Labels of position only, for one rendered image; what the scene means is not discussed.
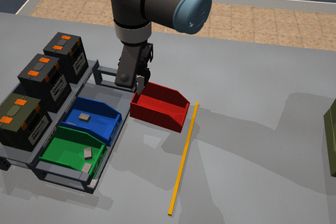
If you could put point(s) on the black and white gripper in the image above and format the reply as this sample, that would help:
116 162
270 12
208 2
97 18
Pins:
143 73

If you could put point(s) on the blue open bin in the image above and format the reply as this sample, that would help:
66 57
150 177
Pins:
104 122

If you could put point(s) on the grey metal bin rack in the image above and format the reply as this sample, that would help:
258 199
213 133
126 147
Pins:
105 91

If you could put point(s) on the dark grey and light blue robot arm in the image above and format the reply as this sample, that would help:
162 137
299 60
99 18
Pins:
133 24

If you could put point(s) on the green open bin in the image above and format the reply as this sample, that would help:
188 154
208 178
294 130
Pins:
66 148

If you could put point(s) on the yellow bar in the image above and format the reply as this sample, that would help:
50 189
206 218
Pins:
182 162

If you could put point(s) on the red bin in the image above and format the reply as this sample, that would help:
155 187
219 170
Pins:
160 106

